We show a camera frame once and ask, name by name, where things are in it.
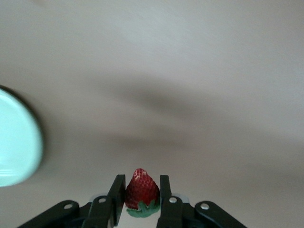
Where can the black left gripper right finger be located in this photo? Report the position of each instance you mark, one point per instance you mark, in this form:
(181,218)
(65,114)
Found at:
(171,213)

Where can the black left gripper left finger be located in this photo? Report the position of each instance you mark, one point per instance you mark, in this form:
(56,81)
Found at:
(102,213)

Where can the red toy strawberry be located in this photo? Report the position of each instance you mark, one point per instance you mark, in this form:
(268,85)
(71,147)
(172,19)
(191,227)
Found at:
(142,190)

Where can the pale green round plate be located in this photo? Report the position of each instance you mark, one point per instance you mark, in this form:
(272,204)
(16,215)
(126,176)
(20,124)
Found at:
(16,142)

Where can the brown table cover sheet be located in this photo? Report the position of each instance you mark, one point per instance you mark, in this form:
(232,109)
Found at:
(166,59)

